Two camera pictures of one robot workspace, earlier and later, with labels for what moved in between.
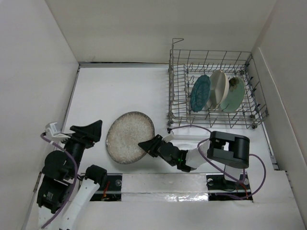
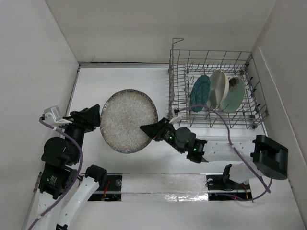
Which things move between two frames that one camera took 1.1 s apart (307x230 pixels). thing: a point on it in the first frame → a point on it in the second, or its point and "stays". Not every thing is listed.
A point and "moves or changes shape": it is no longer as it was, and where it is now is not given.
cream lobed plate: (219, 88) stays
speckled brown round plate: (125, 132) moves or changes shape
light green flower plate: (235, 98) stays
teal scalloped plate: (200, 93) stays
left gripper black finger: (91, 132) → (88, 117)
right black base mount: (219, 189) stays
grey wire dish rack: (185, 66) stays
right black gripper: (150, 145) → (156, 130)
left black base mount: (111, 190) stays
